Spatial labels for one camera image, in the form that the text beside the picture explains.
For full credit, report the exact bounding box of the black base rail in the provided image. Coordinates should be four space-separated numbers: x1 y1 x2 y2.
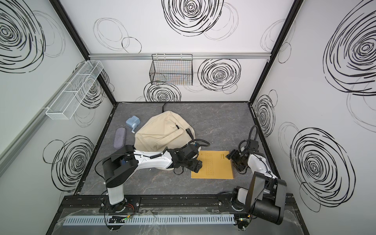
58 194 247 214

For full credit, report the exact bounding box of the yellow grid exercise book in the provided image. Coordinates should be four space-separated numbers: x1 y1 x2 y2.
191 151 234 180

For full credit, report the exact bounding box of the cream canvas backpack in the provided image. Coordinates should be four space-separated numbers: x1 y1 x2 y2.
134 110 196 171

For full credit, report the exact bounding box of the purple pencil case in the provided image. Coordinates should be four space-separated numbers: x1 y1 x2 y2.
113 127 126 149

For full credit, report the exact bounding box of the black corrugated cable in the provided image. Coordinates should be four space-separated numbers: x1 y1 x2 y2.
237 124 259 153

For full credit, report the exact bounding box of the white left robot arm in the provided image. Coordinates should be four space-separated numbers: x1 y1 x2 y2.
101 140 203 206

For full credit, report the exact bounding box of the black wire basket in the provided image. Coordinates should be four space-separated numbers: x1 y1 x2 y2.
149 53 193 86

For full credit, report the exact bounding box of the white slotted cable duct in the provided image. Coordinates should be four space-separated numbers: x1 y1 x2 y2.
63 214 236 226

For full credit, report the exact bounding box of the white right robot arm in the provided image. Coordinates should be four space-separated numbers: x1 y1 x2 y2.
226 140 287 225

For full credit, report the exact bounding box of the light blue pencil sharpener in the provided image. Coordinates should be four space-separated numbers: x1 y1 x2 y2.
126 116 141 134

